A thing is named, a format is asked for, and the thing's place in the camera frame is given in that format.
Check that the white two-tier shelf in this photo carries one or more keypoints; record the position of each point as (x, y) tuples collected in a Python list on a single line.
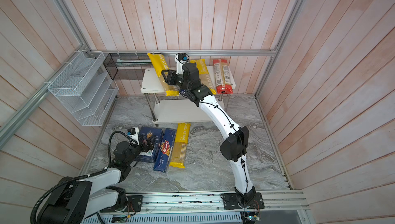
[(175, 110)]

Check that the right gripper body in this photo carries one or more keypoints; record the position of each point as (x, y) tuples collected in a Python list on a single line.
[(175, 80)]

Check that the white wire mesh rack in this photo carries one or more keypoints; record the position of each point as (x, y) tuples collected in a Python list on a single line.
[(84, 89)]

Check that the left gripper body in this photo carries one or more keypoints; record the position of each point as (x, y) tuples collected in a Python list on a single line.
[(145, 149)]

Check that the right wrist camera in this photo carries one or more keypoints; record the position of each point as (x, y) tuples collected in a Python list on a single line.
[(180, 59)]

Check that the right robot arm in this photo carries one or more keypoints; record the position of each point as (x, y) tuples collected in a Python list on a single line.
[(236, 138)]

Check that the blue Barilla pasta box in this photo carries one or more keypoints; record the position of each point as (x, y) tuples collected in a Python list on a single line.
[(150, 156)]

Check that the blue spaghetti bag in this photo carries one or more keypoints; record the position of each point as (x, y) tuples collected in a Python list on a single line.
[(165, 150)]

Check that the aluminium frame horizontal bar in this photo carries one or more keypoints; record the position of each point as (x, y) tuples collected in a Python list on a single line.
[(248, 52)]

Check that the black mesh basket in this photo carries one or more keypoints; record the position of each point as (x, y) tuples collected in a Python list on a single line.
[(127, 66)]

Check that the red spaghetti package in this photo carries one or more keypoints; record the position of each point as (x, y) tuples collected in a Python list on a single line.
[(222, 76)]

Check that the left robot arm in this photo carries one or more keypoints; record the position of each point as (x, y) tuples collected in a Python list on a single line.
[(74, 199)]

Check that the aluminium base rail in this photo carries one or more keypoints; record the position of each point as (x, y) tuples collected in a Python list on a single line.
[(271, 207)]

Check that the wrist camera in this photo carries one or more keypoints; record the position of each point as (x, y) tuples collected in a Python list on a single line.
[(180, 59), (132, 134)]

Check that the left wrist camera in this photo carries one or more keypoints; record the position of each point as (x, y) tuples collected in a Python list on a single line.
[(132, 134)]

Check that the yellow pasta package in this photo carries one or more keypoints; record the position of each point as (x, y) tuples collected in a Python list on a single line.
[(159, 63), (204, 74), (180, 146)]

